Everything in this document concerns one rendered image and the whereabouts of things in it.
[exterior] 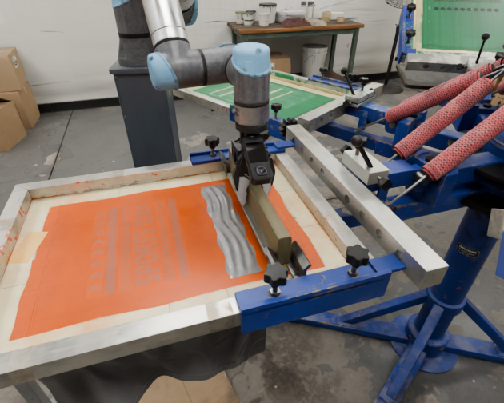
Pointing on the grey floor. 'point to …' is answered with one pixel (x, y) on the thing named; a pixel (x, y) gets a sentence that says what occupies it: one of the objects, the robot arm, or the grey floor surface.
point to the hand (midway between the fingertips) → (254, 201)
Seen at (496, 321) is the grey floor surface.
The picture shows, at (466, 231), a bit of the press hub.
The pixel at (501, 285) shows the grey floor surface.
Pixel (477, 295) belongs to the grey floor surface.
